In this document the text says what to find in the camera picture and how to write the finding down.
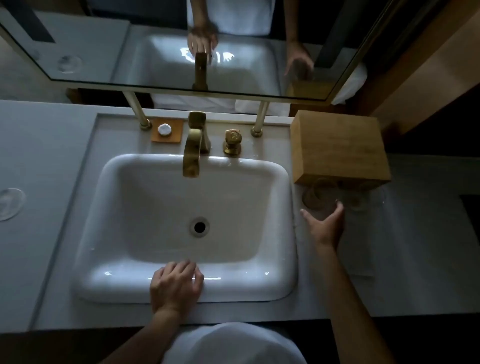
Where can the gold mirror support post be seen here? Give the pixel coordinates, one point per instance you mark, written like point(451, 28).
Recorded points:
point(260, 118)
point(135, 108)

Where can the wooden box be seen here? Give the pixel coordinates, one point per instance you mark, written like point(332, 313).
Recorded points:
point(337, 146)

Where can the person's right forearm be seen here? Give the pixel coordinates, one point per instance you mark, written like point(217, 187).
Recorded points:
point(352, 315)

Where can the gold faucet spout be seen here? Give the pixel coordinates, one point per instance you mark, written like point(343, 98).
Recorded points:
point(192, 153)

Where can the round paper coaster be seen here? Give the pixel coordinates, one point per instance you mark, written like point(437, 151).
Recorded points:
point(11, 204)

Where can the gold framed mirror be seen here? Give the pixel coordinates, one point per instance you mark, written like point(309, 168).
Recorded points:
point(93, 45)

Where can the person's left forearm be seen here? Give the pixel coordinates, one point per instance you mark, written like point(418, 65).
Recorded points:
point(146, 341)

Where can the metal sink drain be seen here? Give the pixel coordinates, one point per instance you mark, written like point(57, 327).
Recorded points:
point(199, 227)

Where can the person's left hand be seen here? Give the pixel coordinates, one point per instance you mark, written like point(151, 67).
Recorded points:
point(174, 288)

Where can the orange soap dish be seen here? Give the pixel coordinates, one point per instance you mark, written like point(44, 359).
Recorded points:
point(176, 135)

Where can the person's white shirt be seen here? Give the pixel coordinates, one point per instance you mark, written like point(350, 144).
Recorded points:
point(232, 345)

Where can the clear drinking glass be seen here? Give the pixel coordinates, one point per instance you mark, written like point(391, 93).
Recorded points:
point(313, 198)
point(360, 198)

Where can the white folded towel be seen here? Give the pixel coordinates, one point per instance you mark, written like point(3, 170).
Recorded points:
point(358, 255)

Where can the white wrapped round soap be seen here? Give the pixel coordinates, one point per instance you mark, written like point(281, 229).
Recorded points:
point(164, 129)

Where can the person's right hand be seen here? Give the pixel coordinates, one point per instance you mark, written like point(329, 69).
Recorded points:
point(328, 232)

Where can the white ceramic sink basin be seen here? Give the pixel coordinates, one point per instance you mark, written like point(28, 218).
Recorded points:
point(150, 210)

